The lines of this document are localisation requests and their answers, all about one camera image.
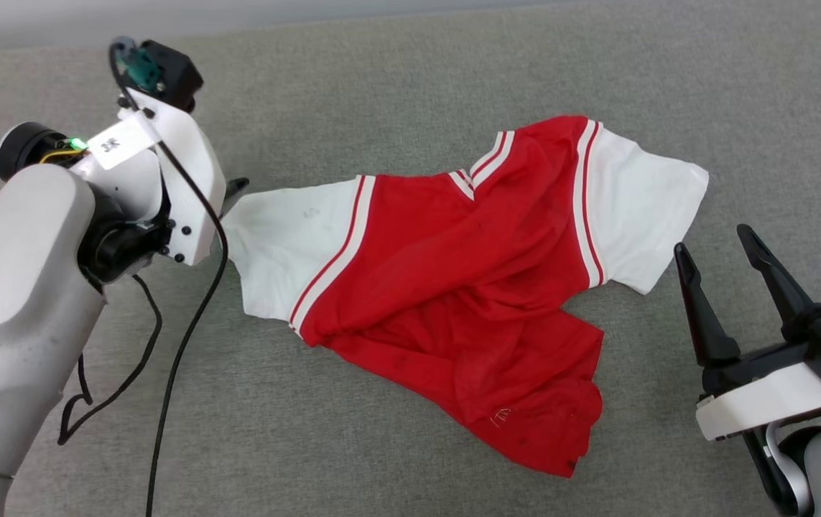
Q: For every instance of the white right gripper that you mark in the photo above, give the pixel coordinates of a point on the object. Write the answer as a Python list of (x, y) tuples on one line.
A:
[(769, 402)]

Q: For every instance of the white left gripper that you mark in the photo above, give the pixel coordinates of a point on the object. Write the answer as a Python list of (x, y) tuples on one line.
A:
[(184, 140)]

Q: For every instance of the red and white garment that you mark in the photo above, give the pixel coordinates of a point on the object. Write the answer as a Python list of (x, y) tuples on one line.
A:
[(453, 273)]

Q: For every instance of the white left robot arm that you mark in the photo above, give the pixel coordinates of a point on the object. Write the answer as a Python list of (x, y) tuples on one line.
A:
[(15, 301)]

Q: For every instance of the black cylindrical wrist motor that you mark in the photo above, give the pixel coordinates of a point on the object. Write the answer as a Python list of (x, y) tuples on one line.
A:
[(26, 147)]

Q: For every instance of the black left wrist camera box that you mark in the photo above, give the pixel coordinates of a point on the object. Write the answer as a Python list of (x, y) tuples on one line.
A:
[(177, 72)]

